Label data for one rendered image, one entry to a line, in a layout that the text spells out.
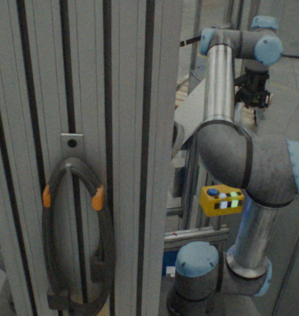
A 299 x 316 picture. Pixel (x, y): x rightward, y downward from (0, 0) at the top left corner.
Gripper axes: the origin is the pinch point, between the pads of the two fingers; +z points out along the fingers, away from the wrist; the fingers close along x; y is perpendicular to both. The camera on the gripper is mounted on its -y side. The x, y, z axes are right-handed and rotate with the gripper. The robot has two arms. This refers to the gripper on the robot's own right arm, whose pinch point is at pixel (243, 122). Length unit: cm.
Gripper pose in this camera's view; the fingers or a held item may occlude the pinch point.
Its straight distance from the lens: 139.0
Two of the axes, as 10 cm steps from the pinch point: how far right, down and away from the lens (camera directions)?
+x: 9.7, -0.9, 2.2
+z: -0.4, 8.4, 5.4
